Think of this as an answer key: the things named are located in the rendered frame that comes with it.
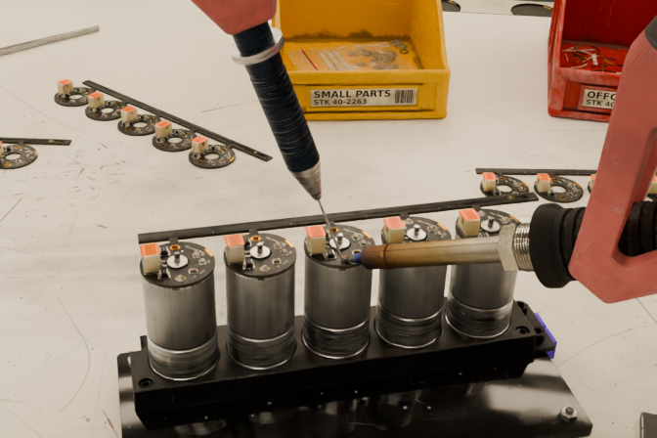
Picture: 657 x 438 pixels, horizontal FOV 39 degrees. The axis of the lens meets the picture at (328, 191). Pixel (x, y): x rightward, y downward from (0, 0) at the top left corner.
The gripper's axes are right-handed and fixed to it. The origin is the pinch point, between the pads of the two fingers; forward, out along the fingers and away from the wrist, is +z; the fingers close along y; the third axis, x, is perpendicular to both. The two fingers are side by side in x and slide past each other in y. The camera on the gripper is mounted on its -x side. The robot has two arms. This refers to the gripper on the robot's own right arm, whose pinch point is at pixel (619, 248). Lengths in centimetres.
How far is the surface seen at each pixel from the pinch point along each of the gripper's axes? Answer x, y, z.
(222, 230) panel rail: -10.0, 0.9, 9.5
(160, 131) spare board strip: -19.8, -11.7, 20.9
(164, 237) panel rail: -11.2, 2.3, 10.1
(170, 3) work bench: -31, -29, 27
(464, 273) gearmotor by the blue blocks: -2.6, -3.5, 7.3
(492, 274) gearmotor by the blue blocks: -1.8, -3.6, 6.6
